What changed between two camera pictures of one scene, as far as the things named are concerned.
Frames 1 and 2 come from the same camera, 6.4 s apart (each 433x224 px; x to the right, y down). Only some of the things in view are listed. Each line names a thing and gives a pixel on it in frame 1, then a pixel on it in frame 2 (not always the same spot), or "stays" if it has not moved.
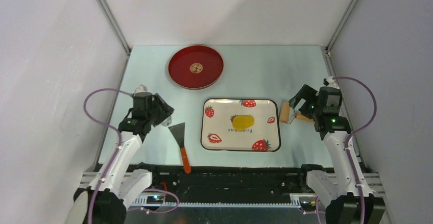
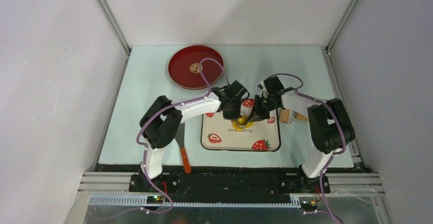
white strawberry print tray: [217, 133] stays
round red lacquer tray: [195, 67] stays
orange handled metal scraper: [178, 131] stays
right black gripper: [308, 94] → [257, 114]
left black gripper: [165, 110] → [236, 115]
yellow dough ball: [241, 122] stays
